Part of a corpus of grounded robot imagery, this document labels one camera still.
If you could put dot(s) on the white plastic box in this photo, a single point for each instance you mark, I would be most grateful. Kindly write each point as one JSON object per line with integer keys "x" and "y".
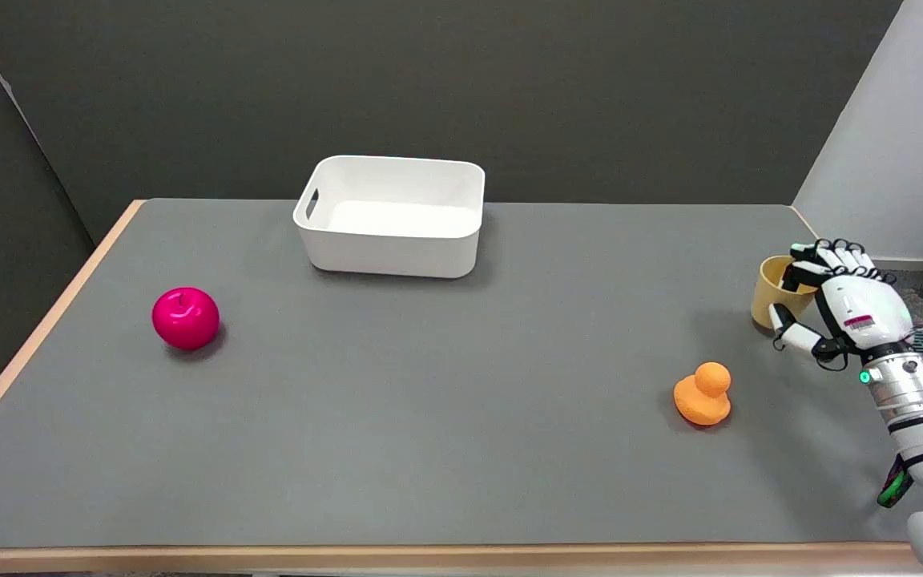
{"x": 392, "y": 215}

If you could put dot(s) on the orange rubber duck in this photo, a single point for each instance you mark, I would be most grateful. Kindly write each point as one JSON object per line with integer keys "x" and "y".
{"x": 703, "y": 394}

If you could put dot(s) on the yellow cup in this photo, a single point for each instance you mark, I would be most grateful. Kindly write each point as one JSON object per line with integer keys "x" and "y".
{"x": 774, "y": 292}

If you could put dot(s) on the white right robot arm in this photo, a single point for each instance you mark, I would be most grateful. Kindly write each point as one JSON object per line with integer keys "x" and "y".
{"x": 922, "y": 433}

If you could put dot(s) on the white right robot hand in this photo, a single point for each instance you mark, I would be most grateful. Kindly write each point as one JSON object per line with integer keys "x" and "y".
{"x": 862, "y": 304}

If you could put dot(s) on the magenta toy apple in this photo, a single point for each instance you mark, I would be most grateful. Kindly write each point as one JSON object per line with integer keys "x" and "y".
{"x": 185, "y": 318}

